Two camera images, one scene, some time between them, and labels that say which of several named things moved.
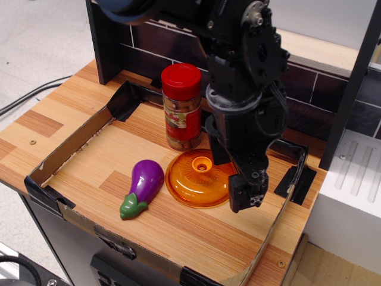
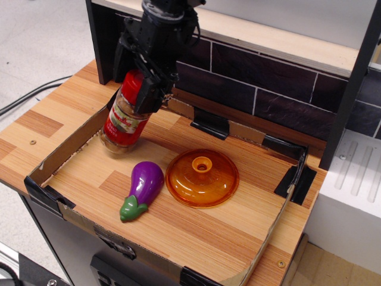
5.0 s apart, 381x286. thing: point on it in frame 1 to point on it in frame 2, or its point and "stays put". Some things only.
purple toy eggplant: [147, 179] stays put
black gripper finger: [247, 189] to [151, 93]
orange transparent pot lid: [193, 179] stays put
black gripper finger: [220, 154] to [124, 61]
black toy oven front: [109, 269] stays put
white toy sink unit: [346, 221] stays put
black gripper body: [248, 122] to [163, 37]
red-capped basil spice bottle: [181, 86] to [124, 127]
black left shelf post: [106, 38] stays put
